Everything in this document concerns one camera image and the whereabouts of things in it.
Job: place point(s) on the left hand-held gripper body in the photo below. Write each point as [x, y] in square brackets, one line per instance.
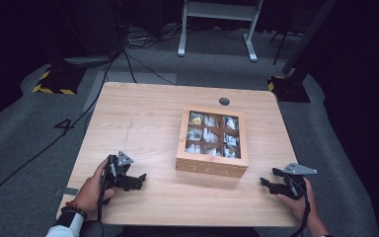
[121, 166]

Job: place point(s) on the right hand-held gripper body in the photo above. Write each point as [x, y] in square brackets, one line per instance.
[295, 184]

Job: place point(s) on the person's right hand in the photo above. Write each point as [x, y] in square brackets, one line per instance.
[304, 207]

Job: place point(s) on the person's left hand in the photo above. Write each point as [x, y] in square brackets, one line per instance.
[90, 192]

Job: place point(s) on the grey tape strip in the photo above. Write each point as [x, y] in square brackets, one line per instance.
[70, 191]

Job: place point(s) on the assorted tea bags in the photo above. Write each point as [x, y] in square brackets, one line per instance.
[209, 135]

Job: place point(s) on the black yellow striped stand base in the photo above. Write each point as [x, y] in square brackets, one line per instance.
[57, 84]
[289, 90]

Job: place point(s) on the dark slanted stand pole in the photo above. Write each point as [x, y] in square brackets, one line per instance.
[307, 36]

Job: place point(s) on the white metal desk frame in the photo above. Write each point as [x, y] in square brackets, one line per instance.
[217, 11]

